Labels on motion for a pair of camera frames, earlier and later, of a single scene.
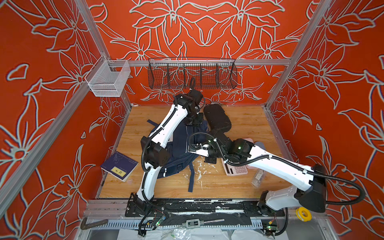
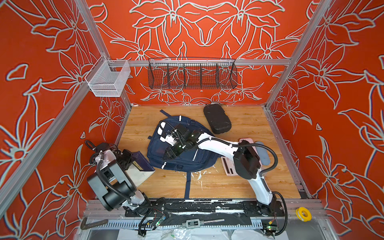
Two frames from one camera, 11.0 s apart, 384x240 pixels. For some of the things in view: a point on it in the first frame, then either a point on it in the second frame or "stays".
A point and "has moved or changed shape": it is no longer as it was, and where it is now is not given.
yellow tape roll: x=303 y=214 stays
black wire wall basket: x=189 y=73 stays
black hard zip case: x=217 y=118 stays
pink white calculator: x=234 y=170 stays
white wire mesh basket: x=106 y=78 stays
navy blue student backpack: x=180 y=157 has moved or changed shape
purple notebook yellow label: x=119 y=166 has moved or changed shape
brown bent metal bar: x=84 y=226 stays
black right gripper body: x=214 y=154 to x=179 y=146
